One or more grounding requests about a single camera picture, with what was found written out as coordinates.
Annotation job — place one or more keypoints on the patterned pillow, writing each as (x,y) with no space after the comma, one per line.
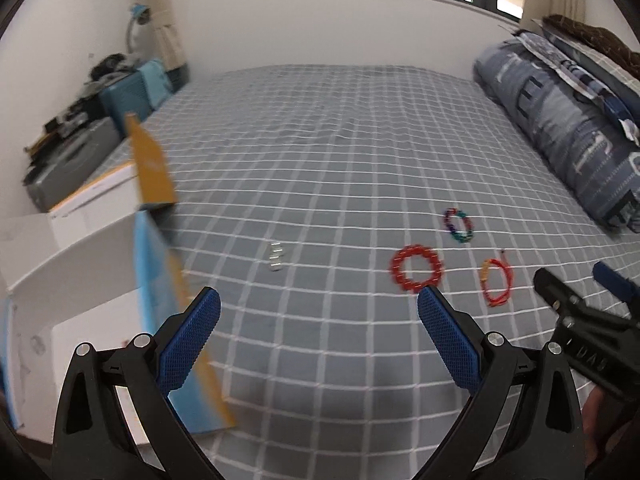
(592,62)

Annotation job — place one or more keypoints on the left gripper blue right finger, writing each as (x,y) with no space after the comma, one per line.
(455,336)

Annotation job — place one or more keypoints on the teal hard suitcase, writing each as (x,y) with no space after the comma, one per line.
(127,95)

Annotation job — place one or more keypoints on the pile of dark clothes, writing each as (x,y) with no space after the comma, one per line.
(114,67)

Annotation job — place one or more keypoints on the grey hard suitcase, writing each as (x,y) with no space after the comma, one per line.
(65,169)

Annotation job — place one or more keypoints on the blue desk lamp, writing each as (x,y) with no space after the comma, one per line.
(140,15)

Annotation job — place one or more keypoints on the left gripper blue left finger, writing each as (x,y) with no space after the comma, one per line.
(182,337)

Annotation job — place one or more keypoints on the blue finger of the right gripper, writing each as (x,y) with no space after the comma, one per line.
(622,288)

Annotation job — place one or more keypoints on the blue grey patterned duvet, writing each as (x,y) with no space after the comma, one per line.
(582,147)

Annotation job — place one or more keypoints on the light blue towel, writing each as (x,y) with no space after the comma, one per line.
(157,85)

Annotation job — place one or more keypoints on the white cardboard box blue yellow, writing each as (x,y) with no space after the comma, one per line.
(93,269)

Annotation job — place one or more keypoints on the grey checked bed sheet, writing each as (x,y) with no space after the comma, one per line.
(296,186)

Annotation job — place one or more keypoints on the beige curtain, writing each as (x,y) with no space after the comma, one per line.
(165,32)

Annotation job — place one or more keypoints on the right hand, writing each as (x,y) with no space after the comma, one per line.
(602,429)

